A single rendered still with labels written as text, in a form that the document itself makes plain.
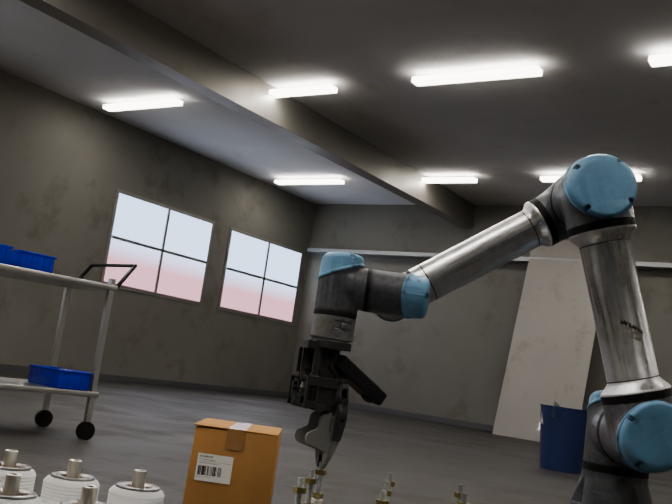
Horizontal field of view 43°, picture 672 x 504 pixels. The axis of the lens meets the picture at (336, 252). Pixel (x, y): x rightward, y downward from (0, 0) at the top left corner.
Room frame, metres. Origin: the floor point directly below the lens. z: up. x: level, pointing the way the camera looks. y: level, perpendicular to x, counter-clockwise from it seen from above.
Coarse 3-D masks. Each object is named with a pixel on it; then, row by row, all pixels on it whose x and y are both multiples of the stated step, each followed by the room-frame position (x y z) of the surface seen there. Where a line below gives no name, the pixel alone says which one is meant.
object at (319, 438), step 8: (328, 416) 1.45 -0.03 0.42; (320, 424) 1.44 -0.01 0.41; (328, 424) 1.45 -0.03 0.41; (312, 432) 1.44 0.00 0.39; (320, 432) 1.44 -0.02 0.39; (328, 432) 1.45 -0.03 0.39; (312, 440) 1.44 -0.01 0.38; (320, 440) 1.44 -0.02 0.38; (328, 440) 1.45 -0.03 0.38; (320, 448) 1.45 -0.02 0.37; (328, 448) 1.45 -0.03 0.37; (336, 448) 1.46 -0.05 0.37; (328, 456) 1.45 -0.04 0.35
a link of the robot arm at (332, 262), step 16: (336, 256) 1.43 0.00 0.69; (352, 256) 1.44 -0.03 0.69; (320, 272) 1.46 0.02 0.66; (336, 272) 1.43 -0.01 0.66; (352, 272) 1.43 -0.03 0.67; (320, 288) 1.45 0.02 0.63; (336, 288) 1.43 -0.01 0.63; (352, 288) 1.43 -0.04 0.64; (320, 304) 1.44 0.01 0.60; (336, 304) 1.43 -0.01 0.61; (352, 304) 1.44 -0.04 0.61
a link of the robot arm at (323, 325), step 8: (312, 320) 1.46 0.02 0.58; (320, 320) 1.44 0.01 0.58; (328, 320) 1.43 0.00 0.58; (336, 320) 1.43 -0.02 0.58; (344, 320) 1.44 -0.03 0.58; (352, 320) 1.45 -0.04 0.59; (312, 328) 1.45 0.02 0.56; (320, 328) 1.44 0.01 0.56; (328, 328) 1.43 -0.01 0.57; (336, 328) 1.43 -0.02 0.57; (344, 328) 1.44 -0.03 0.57; (352, 328) 1.45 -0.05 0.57; (312, 336) 1.46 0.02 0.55; (320, 336) 1.44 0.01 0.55; (328, 336) 1.43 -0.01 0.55; (336, 336) 1.43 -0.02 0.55; (344, 336) 1.44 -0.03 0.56; (352, 336) 1.46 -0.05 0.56
